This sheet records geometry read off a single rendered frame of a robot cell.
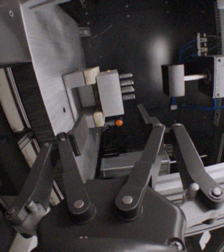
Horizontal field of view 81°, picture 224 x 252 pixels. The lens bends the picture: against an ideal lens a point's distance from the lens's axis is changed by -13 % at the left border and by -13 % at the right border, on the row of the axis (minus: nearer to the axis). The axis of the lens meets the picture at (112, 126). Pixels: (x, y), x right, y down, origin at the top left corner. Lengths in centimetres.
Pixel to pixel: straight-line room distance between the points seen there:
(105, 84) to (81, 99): 11
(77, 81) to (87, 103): 11
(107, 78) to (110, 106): 6
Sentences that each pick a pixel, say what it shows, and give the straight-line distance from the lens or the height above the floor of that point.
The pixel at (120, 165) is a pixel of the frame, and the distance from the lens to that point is 52.
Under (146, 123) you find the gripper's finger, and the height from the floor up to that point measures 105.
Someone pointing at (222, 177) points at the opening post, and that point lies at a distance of 40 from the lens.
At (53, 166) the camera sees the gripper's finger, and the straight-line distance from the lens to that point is 17.
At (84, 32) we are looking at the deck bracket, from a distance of 66.
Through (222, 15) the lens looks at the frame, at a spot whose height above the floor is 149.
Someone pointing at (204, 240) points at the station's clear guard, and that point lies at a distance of 75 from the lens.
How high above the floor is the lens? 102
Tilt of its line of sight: 5 degrees down
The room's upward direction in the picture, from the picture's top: 81 degrees clockwise
